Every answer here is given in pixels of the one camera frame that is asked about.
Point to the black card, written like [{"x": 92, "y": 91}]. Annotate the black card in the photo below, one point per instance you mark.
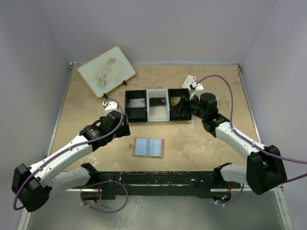
[
  {"x": 156, "y": 103},
  {"x": 158, "y": 100}
]

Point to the gold card from holder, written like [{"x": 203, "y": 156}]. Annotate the gold card from holder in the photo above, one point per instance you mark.
[{"x": 174, "y": 101}]

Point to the black card in white bin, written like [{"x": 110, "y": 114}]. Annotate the black card in white bin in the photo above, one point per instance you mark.
[{"x": 156, "y": 103}]

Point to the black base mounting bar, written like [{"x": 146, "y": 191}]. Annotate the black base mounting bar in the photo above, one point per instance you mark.
[{"x": 195, "y": 183}]

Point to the pink leather card holder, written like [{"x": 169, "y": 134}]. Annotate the pink leather card holder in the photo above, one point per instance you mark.
[{"x": 156, "y": 148}]

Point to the black left plastic bin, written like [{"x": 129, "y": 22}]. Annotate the black left plastic bin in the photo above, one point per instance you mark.
[{"x": 135, "y": 115}]

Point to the light blue card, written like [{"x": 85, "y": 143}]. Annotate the light blue card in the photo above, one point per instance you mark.
[{"x": 142, "y": 147}]

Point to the silver card in left bin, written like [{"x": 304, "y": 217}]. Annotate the silver card in left bin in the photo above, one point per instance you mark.
[{"x": 137, "y": 103}]

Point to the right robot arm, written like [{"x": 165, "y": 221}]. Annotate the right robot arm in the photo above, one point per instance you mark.
[{"x": 264, "y": 169}]

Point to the white plastic bin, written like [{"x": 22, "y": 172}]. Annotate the white plastic bin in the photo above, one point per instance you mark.
[{"x": 157, "y": 113}]

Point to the white red paper box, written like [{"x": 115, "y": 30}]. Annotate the white red paper box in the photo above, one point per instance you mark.
[{"x": 188, "y": 81}]

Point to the black plastic bin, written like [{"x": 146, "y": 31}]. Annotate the black plastic bin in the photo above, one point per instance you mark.
[
  {"x": 177, "y": 93},
  {"x": 135, "y": 115}
]

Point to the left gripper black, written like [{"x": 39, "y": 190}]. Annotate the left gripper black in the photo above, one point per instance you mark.
[{"x": 123, "y": 131}]

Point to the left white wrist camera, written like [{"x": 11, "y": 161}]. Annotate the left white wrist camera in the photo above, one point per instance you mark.
[{"x": 110, "y": 106}]

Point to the black right plastic bin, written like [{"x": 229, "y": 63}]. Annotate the black right plastic bin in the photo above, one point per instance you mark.
[{"x": 177, "y": 93}]

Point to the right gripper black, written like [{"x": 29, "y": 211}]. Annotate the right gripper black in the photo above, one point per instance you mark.
[{"x": 195, "y": 99}]

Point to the whiteboard with yellow frame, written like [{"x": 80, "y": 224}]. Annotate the whiteboard with yellow frame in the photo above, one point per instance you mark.
[{"x": 107, "y": 71}]

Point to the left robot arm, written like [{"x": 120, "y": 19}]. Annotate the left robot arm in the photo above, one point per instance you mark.
[{"x": 34, "y": 185}]

